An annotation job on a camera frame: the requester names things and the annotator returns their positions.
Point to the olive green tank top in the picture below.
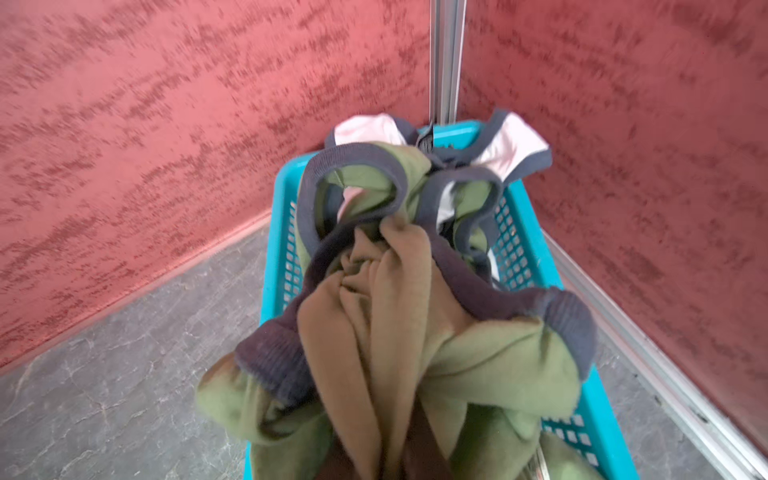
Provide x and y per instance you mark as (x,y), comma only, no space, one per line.
(400,358)

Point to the white grey-trimmed tank top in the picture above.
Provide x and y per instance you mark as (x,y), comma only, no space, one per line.
(510,144)

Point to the right aluminium corner post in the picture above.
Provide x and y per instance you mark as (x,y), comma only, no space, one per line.
(447,26)

